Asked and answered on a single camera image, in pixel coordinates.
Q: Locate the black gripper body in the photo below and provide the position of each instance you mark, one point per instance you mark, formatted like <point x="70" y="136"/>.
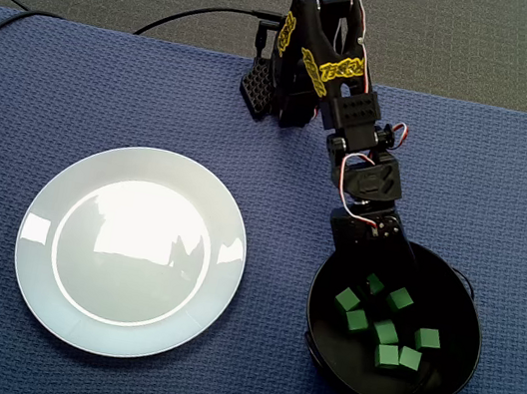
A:
<point x="352" y="228"/>

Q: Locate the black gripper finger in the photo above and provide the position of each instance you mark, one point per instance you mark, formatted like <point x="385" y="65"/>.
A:
<point x="352" y="255"/>
<point x="396" y="237"/>

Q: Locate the green cube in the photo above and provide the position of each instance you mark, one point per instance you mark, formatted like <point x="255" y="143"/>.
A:
<point x="346" y="299"/>
<point x="387" y="357"/>
<point x="400" y="300"/>
<point x="410" y="358"/>
<point x="385" y="332"/>
<point x="356" y="320"/>
<point x="374" y="284"/>
<point x="427" y="339"/>

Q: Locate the black honeycomb robot base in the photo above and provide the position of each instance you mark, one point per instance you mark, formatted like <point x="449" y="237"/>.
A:
<point x="253" y="89"/>

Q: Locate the black round metal container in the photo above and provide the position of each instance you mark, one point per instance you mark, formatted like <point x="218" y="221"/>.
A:
<point x="458" y="300"/>

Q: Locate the white round plate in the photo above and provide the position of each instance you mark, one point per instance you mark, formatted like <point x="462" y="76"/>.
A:
<point x="125" y="295"/>

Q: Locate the blue woven table mat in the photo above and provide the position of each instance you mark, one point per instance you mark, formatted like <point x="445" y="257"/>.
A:
<point x="496" y="195"/>

